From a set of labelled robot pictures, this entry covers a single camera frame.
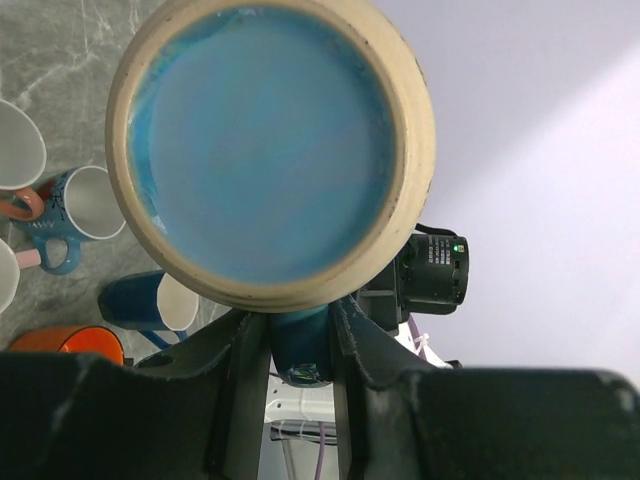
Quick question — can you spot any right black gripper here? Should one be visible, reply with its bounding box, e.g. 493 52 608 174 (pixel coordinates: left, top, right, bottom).
359 224 470 333

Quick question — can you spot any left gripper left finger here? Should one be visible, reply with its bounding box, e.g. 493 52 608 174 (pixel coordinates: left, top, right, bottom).
1 310 270 479

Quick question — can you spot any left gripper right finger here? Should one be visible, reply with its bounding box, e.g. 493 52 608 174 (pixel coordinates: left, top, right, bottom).
330 298 639 479

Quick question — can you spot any light blue yellow-inside mug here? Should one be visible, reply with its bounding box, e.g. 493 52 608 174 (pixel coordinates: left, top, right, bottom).
105 1 436 388

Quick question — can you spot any dark blue white-inside mug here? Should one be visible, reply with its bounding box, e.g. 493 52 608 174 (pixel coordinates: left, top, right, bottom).
98 271 199 350

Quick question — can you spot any orange enamel mug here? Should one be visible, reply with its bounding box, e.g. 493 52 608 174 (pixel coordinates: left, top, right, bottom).
8 325 125 366

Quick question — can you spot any blue patterned mug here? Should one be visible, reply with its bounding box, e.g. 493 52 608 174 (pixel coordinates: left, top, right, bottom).
14 165 126 275

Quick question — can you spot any light pink mug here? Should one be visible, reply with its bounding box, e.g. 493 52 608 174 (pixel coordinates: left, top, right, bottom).
0 240 41 313

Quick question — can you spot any salmon pink mug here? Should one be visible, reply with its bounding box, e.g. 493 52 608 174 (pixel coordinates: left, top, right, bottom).
1 100 47 221

